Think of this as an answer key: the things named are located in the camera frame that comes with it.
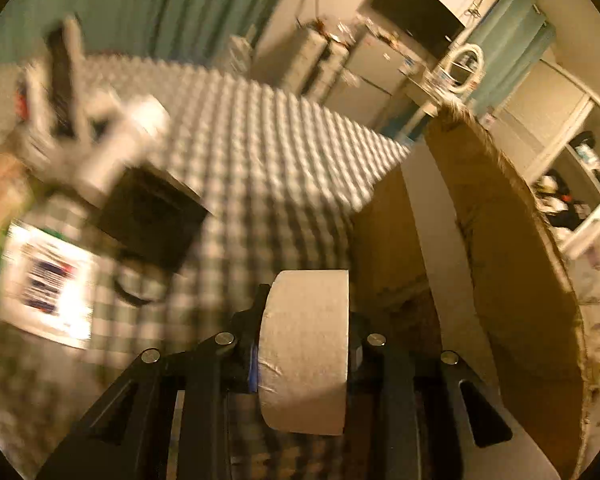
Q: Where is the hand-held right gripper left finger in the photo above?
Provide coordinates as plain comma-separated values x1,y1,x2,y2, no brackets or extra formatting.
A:
35,284,270,480

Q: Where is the grey small fridge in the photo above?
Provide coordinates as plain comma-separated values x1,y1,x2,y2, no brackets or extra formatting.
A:
325,35,425,127

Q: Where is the white suitcase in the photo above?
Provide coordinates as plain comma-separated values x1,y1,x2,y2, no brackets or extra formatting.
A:
281,25,354,104

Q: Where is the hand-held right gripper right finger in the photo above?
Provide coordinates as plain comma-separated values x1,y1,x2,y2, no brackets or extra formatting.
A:
349,310,514,480

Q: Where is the white printed plastic packet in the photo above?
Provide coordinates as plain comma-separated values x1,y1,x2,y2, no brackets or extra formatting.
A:
0,222,97,351

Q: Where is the checkered blanket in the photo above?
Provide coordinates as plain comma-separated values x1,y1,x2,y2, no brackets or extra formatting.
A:
0,52,416,480

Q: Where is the white wardrobe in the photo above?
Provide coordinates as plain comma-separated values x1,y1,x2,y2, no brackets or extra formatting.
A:
500,60,600,262

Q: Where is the white vanity table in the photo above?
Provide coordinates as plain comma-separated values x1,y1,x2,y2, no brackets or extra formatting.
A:
394,75,477,142

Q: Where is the narrow green curtain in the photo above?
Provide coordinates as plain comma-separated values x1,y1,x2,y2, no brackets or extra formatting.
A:
460,0,557,117

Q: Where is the white tape roll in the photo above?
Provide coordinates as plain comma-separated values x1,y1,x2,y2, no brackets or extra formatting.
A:
257,269,351,436

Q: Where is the wide green curtain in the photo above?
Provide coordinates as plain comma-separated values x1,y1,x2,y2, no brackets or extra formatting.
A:
0,0,306,68

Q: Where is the white plastic bottle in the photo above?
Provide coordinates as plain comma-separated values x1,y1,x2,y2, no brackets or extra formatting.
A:
77,97,172,207

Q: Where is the black box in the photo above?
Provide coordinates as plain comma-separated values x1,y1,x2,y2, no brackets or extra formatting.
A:
92,164,212,277

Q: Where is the black wall television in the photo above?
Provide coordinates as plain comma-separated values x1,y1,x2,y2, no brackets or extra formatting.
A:
370,0,467,59

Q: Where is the brown cardboard box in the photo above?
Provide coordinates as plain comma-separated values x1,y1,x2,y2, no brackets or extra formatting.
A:
352,105,598,480

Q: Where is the white oval vanity mirror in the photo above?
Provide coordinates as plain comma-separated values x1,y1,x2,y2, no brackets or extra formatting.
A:
442,42,484,97

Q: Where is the clear large water bottle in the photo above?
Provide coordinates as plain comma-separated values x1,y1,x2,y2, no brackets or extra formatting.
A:
227,35,254,79

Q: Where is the black strap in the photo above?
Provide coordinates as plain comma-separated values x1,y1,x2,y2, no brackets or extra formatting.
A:
112,260,169,307

